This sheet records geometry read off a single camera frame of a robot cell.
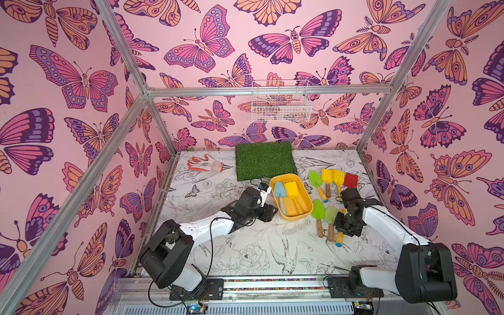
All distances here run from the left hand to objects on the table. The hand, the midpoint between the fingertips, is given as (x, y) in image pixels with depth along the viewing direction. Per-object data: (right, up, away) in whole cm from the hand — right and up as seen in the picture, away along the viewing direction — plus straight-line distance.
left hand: (275, 207), depth 85 cm
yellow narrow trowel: (+27, -11, -3) cm, 29 cm away
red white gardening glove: (-38, +19, +28) cm, 50 cm away
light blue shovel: (+4, +5, +15) cm, 17 cm away
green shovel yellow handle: (+25, +10, +21) cm, 34 cm away
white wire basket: (+4, +50, +10) cm, 51 cm away
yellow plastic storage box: (+9, +2, +14) cm, 17 cm away
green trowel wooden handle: (+22, -4, +9) cm, 24 cm away
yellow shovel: (+37, +11, +21) cm, 44 cm away
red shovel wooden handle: (+44, +10, +21) cm, 50 cm away
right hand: (+27, -10, 0) cm, 29 cm away
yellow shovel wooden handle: (+31, +12, +22) cm, 40 cm away
